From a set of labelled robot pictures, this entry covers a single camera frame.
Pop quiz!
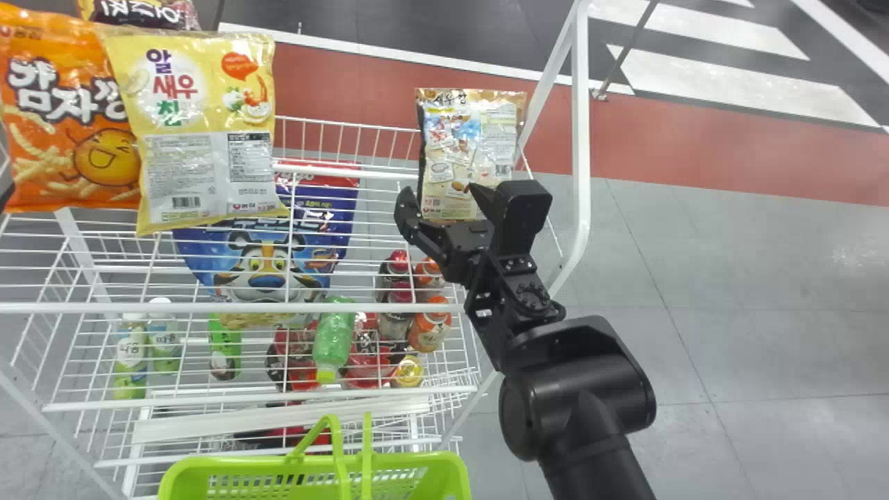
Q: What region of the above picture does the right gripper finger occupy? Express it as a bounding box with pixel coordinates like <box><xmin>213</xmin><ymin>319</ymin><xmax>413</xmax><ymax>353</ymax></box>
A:
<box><xmin>469</xmin><ymin>181</ymin><xmax>504</xmax><ymax>224</ymax></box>
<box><xmin>394</xmin><ymin>185</ymin><xmax>426</xmax><ymax>241</ymax></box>

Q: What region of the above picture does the white wire rack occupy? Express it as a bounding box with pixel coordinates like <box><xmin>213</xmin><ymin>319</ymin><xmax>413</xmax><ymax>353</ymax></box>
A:
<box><xmin>0</xmin><ymin>0</ymin><xmax>592</xmax><ymax>500</ymax></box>

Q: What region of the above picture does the gold snack packet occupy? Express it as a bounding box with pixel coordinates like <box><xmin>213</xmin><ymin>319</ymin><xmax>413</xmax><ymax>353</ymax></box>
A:
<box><xmin>415</xmin><ymin>87</ymin><xmax>528</xmax><ymax>223</ymax></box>

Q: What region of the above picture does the orange snack packet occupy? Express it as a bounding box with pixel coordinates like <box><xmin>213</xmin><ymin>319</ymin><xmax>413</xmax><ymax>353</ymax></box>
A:
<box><xmin>0</xmin><ymin>6</ymin><xmax>144</xmax><ymax>213</ymax></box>

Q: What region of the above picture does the green drink carton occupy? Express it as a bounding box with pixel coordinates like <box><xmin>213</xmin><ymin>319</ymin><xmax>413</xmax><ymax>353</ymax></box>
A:
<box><xmin>208</xmin><ymin>314</ymin><xmax>243</xmax><ymax>382</ymax></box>

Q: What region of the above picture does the orange bottle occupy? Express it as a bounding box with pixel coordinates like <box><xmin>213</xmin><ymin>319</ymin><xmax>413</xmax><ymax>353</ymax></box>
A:
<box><xmin>408</xmin><ymin>294</ymin><xmax>454</xmax><ymax>353</ymax></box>
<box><xmin>414</xmin><ymin>256</ymin><xmax>446</xmax><ymax>301</ymax></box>

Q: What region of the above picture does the yellow snack packet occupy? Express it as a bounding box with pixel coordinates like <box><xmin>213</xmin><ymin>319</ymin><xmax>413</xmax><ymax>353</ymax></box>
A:
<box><xmin>103</xmin><ymin>31</ymin><xmax>290</xmax><ymax>238</ymax></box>

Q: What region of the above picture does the yellow can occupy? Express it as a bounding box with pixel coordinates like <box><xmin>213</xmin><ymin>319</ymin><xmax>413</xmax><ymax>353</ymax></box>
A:
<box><xmin>391</xmin><ymin>355</ymin><xmax>425</xmax><ymax>389</ymax></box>

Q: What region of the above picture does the red cap bottle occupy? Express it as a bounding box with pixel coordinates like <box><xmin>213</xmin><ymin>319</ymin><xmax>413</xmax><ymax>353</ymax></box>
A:
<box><xmin>379</xmin><ymin>281</ymin><xmax>415</xmax><ymax>342</ymax></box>
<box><xmin>378</xmin><ymin>249</ymin><xmax>413</xmax><ymax>301</ymax></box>

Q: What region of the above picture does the blue cereal bag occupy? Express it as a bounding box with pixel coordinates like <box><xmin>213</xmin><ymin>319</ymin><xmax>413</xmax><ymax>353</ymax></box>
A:
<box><xmin>172</xmin><ymin>160</ymin><xmax>361</xmax><ymax>328</ymax></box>

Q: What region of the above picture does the green basket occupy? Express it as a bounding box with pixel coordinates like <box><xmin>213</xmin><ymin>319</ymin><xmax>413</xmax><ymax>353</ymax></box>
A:
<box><xmin>157</xmin><ymin>412</ymin><xmax>472</xmax><ymax>500</ymax></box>

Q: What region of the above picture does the red noodle cup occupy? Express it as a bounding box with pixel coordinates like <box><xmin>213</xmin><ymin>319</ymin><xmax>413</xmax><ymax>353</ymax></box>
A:
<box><xmin>342</xmin><ymin>339</ymin><xmax>394</xmax><ymax>390</ymax></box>
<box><xmin>266</xmin><ymin>322</ymin><xmax>321</xmax><ymax>392</ymax></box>

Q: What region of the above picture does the white green bottle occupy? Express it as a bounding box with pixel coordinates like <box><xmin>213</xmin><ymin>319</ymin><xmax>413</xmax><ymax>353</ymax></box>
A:
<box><xmin>113</xmin><ymin>312</ymin><xmax>149</xmax><ymax>401</ymax></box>
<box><xmin>147</xmin><ymin>297</ymin><xmax>183</xmax><ymax>376</ymax></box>

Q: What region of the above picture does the dark red snack packet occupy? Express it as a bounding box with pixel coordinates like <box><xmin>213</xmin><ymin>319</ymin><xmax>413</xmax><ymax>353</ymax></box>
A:
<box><xmin>76</xmin><ymin>0</ymin><xmax>203</xmax><ymax>32</ymax></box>

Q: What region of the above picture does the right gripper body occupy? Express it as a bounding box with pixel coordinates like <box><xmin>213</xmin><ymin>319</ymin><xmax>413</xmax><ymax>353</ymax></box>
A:
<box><xmin>413</xmin><ymin>217</ymin><xmax>512</xmax><ymax>285</ymax></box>

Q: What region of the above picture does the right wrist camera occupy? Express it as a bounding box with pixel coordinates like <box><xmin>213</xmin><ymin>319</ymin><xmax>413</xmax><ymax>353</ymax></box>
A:
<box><xmin>495</xmin><ymin>178</ymin><xmax>554</xmax><ymax>259</ymax></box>

